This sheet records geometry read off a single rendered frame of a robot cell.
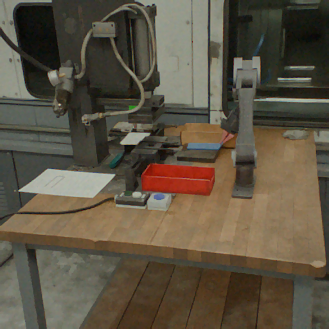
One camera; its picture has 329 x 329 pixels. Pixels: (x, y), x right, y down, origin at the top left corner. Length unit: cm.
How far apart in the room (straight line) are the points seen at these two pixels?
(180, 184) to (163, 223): 22
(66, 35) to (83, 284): 149
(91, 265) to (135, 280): 60
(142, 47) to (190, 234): 73
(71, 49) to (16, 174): 142
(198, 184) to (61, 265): 155
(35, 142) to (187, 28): 115
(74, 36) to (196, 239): 89
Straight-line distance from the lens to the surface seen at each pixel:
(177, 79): 247
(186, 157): 194
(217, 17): 232
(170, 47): 245
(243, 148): 167
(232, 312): 222
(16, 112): 294
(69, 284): 283
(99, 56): 182
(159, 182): 167
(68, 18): 184
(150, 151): 183
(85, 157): 197
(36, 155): 297
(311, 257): 137
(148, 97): 184
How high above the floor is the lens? 164
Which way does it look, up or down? 22 degrees down
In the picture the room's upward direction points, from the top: 3 degrees counter-clockwise
